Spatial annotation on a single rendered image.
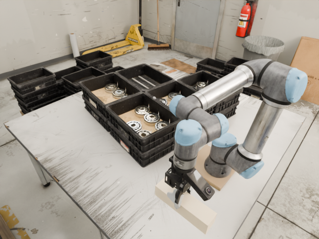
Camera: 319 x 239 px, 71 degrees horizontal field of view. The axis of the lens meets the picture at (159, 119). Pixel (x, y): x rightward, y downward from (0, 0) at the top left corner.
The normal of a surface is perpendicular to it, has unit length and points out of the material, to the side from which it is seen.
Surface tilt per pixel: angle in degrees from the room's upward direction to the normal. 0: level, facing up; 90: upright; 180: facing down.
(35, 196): 0
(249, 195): 0
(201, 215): 0
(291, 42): 90
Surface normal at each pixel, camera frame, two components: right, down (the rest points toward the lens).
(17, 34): 0.75, 0.41
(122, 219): 0.02, -0.80
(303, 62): -0.63, 0.26
